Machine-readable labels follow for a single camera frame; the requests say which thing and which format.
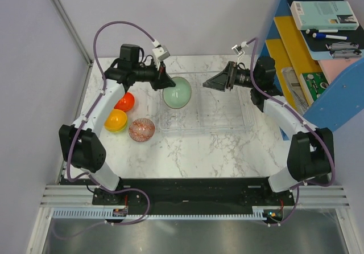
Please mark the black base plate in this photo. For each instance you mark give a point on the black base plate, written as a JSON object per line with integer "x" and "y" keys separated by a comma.
{"x": 194, "y": 195}

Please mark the white marker black cap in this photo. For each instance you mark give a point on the white marker black cap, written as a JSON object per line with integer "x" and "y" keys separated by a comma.
{"x": 312, "y": 31}

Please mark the yellow plastic bowl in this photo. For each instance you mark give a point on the yellow plastic bowl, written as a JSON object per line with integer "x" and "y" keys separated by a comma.
{"x": 116, "y": 117}

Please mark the aluminium frame rail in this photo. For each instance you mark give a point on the aluminium frame rail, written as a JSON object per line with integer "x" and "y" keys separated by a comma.
{"x": 66, "y": 196}

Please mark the green circuit board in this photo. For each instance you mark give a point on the green circuit board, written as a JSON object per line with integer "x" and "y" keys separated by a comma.
{"x": 313, "y": 85}

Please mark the clear plastic dish rack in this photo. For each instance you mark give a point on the clear plastic dish rack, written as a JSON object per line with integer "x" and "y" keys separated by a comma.
{"x": 208, "y": 111}

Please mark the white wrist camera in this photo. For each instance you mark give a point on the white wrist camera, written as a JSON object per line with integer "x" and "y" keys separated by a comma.
{"x": 238, "y": 49}
{"x": 160, "y": 52}

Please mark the black clipboard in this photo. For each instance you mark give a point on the black clipboard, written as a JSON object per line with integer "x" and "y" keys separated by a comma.
{"x": 316, "y": 45}

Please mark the grey binder clip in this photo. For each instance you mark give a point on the grey binder clip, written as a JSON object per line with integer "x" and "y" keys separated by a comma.
{"x": 342, "y": 46}
{"x": 345, "y": 54}

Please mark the green plastic bowl underneath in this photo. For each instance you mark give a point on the green plastic bowl underneath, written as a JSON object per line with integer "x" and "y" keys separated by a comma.
{"x": 116, "y": 128}

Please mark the blue wooden shelf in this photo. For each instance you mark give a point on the blue wooden shelf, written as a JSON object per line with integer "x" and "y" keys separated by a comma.
{"x": 344, "y": 98}

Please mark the white marker blue cap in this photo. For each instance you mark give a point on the white marker blue cap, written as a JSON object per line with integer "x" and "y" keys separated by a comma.
{"x": 321, "y": 36}

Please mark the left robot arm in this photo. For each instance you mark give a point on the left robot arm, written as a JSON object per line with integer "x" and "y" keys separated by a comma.
{"x": 80, "y": 143}

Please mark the lower grey binder clip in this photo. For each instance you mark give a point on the lower grey binder clip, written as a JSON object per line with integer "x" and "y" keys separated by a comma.
{"x": 345, "y": 54}

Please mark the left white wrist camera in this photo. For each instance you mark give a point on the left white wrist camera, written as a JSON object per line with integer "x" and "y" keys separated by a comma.
{"x": 160, "y": 52}

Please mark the red patterned glass bowl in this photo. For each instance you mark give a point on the red patterned glass bowl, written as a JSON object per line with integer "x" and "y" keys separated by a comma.
{"x": 141, "y": 130}

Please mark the upper grey binder clip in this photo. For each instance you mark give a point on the upper grey binder clip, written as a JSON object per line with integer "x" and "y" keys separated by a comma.
{"x": 342, "y": 46}

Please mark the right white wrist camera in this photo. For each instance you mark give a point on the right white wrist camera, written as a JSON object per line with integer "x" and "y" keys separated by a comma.
{"x": 238, "y": 49}

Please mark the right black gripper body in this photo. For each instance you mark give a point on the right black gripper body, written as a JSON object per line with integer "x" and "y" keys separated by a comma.
{"x": 237, "y": 77}

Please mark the red plastic bowl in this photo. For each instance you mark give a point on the red plastic bowl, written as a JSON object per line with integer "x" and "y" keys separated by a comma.
{"x": 126, "y": 103}

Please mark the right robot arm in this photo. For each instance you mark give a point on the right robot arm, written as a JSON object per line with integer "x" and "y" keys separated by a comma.
{"x": 310, "y": 157}

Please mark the green ceramic bowl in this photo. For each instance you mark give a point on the green ceramic bowl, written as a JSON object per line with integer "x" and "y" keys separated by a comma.
{"x": 178, "y": 96}

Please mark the white slotted cable duct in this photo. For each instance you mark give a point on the white slotted cable duct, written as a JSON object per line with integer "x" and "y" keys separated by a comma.
{"x": 114, "y": 214}

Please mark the light green book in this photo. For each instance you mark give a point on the light green book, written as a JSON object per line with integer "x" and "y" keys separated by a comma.
{"x": 324, "y": 15}

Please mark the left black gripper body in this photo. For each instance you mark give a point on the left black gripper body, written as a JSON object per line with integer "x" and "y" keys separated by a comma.
{"x": 151, "y": 74}

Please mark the clear bag with spiral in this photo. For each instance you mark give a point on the clear bag with spiral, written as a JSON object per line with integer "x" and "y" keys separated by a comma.
{"x": 295, "y": 89}

